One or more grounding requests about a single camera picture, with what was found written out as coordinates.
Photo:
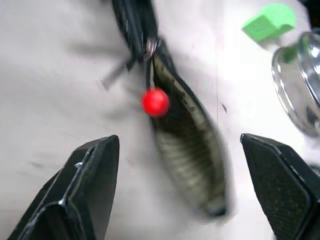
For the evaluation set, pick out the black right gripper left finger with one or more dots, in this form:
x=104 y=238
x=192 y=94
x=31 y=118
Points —
x=82 y=190

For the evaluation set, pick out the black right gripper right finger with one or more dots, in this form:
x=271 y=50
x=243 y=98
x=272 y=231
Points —
x=280 y=185

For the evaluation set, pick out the grid pattern zip pouch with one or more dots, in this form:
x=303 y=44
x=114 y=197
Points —
x=185 y=140

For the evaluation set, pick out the red ball zipper pull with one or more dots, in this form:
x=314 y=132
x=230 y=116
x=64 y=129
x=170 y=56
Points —
x=155 y=102

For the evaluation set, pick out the clear glass jar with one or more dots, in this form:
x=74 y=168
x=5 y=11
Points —
x=298 y=82

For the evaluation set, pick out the green plastic block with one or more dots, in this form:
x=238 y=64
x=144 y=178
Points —
x=268 y=23

